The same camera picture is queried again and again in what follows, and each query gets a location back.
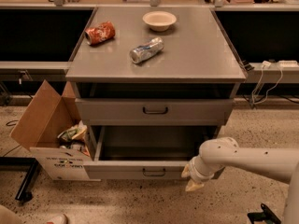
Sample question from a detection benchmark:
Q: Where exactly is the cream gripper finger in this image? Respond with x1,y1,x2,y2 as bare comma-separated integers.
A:
185,180,204,192

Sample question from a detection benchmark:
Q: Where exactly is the grey drawer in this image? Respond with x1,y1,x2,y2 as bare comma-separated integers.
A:
84,126,218,179
76,98,234,126

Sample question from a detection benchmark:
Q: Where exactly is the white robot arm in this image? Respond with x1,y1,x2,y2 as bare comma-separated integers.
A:
181,137,299,224

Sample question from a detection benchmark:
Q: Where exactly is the grey metal drawer cabinet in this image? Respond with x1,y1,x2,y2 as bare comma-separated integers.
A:
64,6,248,161

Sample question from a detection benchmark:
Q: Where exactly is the grey top drawer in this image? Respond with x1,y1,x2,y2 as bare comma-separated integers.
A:
76,98,234,126

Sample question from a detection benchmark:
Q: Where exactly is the green black tool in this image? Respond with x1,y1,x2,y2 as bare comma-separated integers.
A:
247,203,281,224

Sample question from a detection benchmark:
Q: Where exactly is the trash in cardboard box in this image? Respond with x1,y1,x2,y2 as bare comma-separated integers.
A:
57,121,90,156

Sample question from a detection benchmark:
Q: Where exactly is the crushed silver blue can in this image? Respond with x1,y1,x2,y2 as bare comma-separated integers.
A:
129,37,164,64

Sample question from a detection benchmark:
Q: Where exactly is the white shoe tip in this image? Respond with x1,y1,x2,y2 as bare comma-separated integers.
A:
46,214,68,224

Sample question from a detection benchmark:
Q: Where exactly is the white power strip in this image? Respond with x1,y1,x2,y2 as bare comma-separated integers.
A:
278,60,298,68

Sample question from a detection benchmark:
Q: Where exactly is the white paper bowl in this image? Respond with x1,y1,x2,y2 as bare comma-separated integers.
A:
142,11,177,32

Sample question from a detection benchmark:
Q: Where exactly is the open cardboard box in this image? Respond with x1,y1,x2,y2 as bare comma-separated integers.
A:
10,81,93,181

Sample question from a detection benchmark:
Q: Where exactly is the black metal stand leg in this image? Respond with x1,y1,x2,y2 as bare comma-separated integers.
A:
0,157,40,203

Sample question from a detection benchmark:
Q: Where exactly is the crushed orange soda can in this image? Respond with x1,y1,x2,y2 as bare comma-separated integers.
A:
85,21,115,46

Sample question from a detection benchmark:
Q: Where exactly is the white cable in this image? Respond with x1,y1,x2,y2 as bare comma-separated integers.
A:
250,60,284,107

